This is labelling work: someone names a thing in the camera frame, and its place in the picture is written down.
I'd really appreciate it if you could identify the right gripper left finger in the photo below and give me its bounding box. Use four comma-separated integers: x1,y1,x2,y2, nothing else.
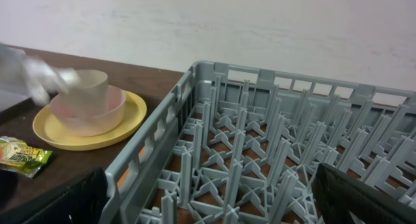
1,168,108,224

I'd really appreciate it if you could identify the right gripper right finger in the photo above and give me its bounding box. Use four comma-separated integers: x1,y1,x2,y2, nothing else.
312,163,415,224

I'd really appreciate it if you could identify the green snack wrapper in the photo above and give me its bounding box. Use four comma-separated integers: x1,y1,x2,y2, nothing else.
1,136,53,178

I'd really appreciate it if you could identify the white tissue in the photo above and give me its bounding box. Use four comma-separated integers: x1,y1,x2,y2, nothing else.
22,57,81,106

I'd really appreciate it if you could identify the grey dishwasher rack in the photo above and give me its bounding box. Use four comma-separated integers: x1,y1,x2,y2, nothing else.
100,61,415,223

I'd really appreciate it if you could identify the brown serving tray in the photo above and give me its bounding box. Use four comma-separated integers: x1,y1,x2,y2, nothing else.
0,87,163,215

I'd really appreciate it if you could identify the pink bowl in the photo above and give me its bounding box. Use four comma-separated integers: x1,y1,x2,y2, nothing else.
49,86,127,136

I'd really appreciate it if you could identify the blue bowl with rice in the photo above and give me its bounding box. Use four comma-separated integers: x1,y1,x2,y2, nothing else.
0,170,18,209

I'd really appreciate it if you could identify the yellow plate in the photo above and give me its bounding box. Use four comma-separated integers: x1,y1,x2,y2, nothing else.
32,86,147,151

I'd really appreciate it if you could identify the cream cup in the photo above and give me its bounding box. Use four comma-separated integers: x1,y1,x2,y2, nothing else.
61,69,109,116

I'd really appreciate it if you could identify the clear plastic bin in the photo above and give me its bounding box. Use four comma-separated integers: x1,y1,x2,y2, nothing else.
1,44,30,111

